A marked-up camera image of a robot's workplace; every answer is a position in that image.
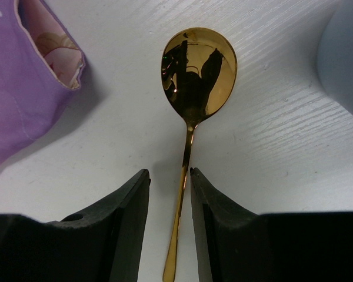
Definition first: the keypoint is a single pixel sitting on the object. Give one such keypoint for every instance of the purple Elsa placemat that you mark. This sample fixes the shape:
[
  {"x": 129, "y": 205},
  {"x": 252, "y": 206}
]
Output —
[{"x": 40, "y": 70}]

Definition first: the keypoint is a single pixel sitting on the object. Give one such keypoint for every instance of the gold spoon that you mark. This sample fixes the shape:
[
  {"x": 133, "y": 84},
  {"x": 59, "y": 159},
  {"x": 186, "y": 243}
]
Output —
[{"x": 198, "y": 73}]

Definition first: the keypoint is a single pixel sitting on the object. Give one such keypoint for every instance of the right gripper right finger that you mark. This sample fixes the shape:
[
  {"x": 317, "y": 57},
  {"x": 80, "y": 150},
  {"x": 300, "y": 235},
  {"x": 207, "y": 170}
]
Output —
[{"x": 235, "y": 244}]

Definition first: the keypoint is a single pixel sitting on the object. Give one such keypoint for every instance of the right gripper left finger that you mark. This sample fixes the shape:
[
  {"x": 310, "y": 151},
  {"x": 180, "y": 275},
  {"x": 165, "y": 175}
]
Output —
[{"x": 102, "y": 242}]

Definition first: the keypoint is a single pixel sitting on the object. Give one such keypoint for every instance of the blue plastic cup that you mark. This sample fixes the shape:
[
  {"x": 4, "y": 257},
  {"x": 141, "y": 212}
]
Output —
[{"x": 335, "y": 56}]

